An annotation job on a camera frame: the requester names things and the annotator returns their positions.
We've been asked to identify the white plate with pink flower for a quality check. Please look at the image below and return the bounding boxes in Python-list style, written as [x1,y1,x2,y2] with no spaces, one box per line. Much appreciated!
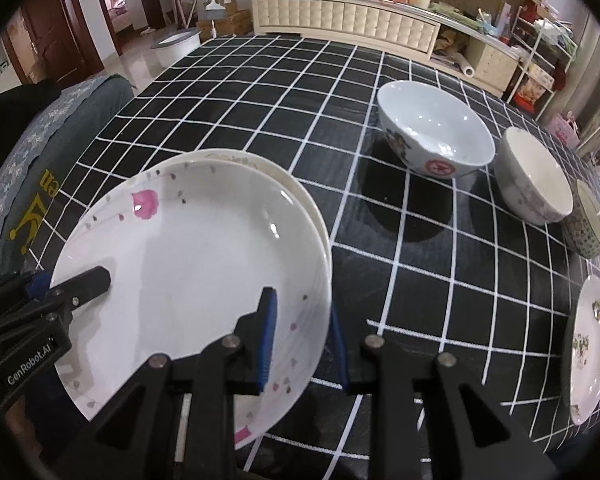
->
[50,162,332,451]

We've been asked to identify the cardboard boxes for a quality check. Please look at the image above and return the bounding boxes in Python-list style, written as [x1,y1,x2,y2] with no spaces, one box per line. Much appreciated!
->
[197,0,253,38]

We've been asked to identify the large white red-star bowl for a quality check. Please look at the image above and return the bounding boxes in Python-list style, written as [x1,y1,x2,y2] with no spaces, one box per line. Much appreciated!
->
[377,80,496,179]

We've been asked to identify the white plastic basin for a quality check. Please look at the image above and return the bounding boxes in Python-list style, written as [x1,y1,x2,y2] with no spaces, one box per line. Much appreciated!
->
[152,27,202,67]

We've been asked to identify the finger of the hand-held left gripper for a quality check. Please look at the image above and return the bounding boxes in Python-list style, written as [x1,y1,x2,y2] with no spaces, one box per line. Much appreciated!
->
[47,266,113,311]
[0,270,53,328]

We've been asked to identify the dark wooden door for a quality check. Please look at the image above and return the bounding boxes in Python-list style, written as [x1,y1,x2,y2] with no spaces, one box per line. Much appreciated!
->
[22,0,103,81]

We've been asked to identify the blue floral cloth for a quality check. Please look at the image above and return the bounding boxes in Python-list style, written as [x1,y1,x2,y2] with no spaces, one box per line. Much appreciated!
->
[0,77,111,271]

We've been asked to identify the black white checked tablecloth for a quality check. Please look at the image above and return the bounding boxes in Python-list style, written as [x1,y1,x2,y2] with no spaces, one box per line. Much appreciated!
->
[0,35,600,480]

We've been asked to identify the medium white floral bowl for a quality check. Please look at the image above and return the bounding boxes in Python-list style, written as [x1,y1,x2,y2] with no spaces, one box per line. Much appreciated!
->
[495,126,574,226]

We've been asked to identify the white paper roll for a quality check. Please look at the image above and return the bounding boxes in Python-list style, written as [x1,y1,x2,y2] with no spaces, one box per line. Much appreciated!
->
[452,51,477,78]

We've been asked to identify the cream drawer unit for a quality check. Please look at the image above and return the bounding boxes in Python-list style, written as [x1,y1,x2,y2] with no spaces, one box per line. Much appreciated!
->
[467,37,523,93]

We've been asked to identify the plain cream plate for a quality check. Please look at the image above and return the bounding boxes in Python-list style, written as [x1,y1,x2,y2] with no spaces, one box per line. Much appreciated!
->
[167,149,332,261]

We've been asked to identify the white wire shelf rack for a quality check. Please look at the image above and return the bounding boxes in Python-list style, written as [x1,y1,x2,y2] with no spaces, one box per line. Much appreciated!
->
[502,10,578,116]

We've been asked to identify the white plate with green flowers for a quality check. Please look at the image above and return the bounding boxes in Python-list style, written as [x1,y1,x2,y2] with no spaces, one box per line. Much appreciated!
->
[562,275,600,426]

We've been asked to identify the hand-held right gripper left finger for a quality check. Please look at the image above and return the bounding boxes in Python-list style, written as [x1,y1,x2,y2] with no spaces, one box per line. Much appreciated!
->
[40,287,281,480]

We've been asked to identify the cream tufted TV cabinet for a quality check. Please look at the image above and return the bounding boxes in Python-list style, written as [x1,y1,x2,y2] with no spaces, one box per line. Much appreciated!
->
[250,0,523,96]

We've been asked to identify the pink gift bag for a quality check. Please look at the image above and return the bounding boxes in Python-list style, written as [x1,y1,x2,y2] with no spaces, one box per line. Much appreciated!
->
[545,112,581,148]

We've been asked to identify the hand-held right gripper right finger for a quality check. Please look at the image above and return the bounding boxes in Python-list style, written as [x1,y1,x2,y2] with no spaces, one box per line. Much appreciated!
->
[330,304,576,480]

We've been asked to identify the small patterned bowl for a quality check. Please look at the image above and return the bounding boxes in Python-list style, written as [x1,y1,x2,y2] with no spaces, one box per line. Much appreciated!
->
[562,179,600,260]

